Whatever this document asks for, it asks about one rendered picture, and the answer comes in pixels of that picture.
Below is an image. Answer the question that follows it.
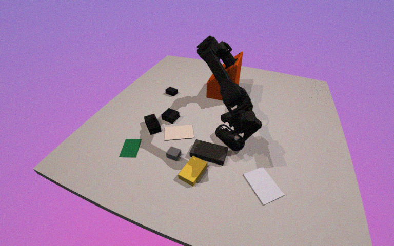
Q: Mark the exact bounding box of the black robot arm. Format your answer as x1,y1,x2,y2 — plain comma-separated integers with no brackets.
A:
197,36,259,134

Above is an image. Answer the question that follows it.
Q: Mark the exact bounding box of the yellow rectangular block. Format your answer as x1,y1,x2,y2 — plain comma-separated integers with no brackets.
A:
178,156,208,187

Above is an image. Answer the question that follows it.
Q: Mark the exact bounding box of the dark grey switch panel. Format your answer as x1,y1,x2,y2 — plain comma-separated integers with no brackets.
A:
215,124,245,151

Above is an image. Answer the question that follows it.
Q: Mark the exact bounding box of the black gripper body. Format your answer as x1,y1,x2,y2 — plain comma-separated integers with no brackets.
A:
218,116,262,145

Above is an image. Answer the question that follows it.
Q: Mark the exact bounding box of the green flat rectangular plate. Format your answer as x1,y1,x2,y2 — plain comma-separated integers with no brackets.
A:
119,139,141,157

